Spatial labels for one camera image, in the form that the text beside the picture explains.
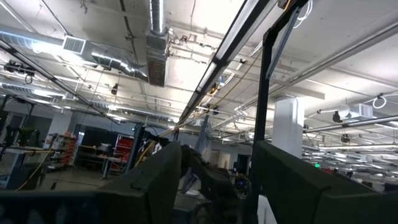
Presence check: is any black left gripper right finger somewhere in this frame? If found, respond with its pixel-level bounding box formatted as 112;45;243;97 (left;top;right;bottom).
254;141;398;224

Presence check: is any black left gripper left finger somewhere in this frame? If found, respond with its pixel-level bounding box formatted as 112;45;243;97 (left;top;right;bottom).
0;141;183;224

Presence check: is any red storage shelf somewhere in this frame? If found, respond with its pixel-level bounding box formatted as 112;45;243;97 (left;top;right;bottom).
112;134;135;174

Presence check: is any white square column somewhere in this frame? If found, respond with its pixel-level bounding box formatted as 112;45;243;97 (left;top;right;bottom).
271;96;306;159

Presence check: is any grey ceiling pipe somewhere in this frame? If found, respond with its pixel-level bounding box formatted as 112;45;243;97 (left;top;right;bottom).
303;114;398;134

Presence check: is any shelf with orange bins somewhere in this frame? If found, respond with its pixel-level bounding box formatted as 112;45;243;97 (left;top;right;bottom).
46;131;78;170

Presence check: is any white ceiling air unit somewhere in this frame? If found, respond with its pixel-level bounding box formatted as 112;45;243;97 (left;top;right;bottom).
331;103;374;124

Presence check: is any grey workbench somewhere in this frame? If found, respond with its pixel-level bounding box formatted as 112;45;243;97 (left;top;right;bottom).
0;143;54;191

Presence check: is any black ceiling track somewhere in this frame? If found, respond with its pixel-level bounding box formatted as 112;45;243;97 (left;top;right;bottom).
0;39;121;126

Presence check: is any grey flat panel bar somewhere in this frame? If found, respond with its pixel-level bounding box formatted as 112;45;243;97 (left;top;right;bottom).
266;7;301;80

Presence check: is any long black-framed light bar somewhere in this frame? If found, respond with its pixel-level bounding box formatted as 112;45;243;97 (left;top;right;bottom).
177;0;279;128

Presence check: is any white vent grille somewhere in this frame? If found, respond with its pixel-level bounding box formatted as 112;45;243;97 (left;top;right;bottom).
62;35;88;55

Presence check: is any blue metal post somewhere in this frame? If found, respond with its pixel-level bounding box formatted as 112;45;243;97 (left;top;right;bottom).
124;124;147;174

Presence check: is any yellow hanging cable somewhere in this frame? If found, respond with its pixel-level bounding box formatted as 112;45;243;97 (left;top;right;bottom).
133;52;264;167

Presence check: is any rectangular metal air duct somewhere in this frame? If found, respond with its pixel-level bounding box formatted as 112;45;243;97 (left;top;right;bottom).
145;0;170;88

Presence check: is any silver spiral air duct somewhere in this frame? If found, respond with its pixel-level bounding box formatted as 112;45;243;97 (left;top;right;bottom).
0;24;149;82

